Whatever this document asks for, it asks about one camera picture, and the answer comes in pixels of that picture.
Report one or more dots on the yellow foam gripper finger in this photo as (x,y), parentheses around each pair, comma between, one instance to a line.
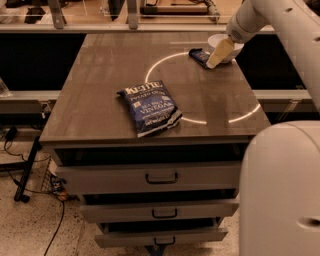
(223,49)

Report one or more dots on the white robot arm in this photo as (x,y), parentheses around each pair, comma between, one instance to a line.
(280,173)

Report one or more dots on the wire basket with items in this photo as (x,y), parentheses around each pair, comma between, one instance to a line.
(53,185)

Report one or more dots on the blue kettle chips bag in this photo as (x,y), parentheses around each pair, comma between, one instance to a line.
(151,106)

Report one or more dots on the blue rxbar blueberry wrapper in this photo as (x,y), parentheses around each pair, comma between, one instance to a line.
(200,56)

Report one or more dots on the white ceramic bowl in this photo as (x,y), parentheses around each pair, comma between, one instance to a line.
(214,40)

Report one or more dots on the grey drawer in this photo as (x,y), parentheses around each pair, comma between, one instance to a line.
(159,211)
(143,178)
(125,239)

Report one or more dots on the black stand leg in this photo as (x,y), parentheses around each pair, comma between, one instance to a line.
(19,195)

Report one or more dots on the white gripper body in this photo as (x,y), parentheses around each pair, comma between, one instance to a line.
(237,30)

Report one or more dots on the bottom grey drawer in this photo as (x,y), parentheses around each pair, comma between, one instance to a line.
(125,239)

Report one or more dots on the top grey drawer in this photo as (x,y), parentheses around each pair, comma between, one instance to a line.
(143,178)

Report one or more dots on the grey drawer cabinet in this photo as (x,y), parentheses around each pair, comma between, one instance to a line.
(151,143)

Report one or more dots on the middle grey drawer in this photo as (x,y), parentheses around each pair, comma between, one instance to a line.
(159,211)

